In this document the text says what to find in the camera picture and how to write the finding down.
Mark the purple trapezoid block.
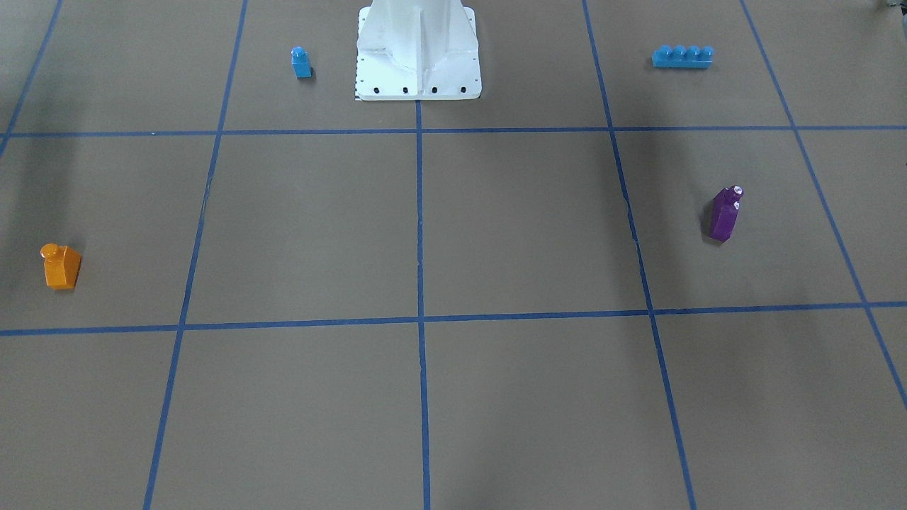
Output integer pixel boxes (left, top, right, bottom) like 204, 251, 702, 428
708, 186, 745, 243

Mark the orange trapezoid block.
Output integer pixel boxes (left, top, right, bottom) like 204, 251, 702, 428
41, 243, 82, 290

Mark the small blue single-stud block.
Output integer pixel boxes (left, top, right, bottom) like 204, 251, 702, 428
291, 46, 313, 79

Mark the long blue four-stud block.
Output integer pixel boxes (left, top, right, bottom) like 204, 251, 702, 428
651, 45, 715, 69

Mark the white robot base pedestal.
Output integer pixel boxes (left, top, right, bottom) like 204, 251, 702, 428
354, 1, 483, 101

